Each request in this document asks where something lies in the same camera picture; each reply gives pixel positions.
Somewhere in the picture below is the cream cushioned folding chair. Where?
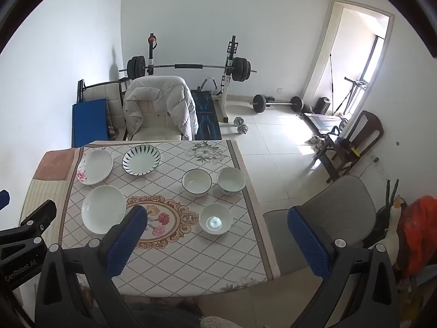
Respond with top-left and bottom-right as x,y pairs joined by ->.
77,80 -> 129,140

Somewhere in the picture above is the cream armchair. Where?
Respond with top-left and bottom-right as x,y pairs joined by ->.
127,107 -> 187,141

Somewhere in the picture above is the grey office chair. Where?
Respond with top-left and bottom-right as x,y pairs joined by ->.
263,175 -> 381,277

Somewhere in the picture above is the orange bag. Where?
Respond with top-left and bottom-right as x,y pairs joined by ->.
398,195 -> 437,277

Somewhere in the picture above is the door frame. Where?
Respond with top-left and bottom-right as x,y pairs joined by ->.
304,0 -> 395,117

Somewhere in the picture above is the white goose plush toy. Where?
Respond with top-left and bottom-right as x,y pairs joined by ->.
369,196 -> 408,268

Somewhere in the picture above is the barbell with black plates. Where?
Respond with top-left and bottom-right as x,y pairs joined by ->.
119,56 -> 257,83

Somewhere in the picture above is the short barbell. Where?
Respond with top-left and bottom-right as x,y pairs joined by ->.
252,94 -> 304,114

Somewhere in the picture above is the diamond pattern floral tablecloth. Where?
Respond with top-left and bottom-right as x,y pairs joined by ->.
58,139 -> 282,296

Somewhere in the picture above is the white down jacket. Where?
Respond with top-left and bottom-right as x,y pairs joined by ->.
123,76 -> 199,140

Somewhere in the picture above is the plain white plate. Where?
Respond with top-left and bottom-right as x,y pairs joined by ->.
81,185 -> 127,235

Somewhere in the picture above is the small black box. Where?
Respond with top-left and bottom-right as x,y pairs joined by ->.
314,97 -> 331,115

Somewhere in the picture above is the blue rimmed white bowl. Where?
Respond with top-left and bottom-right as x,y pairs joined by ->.
217,167 -> 246,195

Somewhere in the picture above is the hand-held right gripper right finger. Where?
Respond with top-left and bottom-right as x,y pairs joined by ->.
288,206 -> 400,328

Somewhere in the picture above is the striped rim white plate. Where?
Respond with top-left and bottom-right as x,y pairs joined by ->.
122,144 -> 161,177

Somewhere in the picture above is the pink floral white plate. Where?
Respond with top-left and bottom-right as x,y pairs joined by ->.
77,149 -> 114,186

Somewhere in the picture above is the plain white bowl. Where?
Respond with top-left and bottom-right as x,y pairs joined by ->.
199,204 -> 233,235

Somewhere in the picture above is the blue folder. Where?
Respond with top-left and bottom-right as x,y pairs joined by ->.
72,98 -> 108,148

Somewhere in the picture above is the black rimmed white bowl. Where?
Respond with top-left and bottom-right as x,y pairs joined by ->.
181,169 -> 213,196

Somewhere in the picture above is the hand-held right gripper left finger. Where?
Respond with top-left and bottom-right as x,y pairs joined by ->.
34,206 -> 148,328

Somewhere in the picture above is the dark wooden chair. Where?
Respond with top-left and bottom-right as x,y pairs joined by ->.
314,110 -> 383,182

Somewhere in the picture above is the weight bench rack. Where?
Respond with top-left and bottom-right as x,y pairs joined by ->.
145,34 -> 240,124

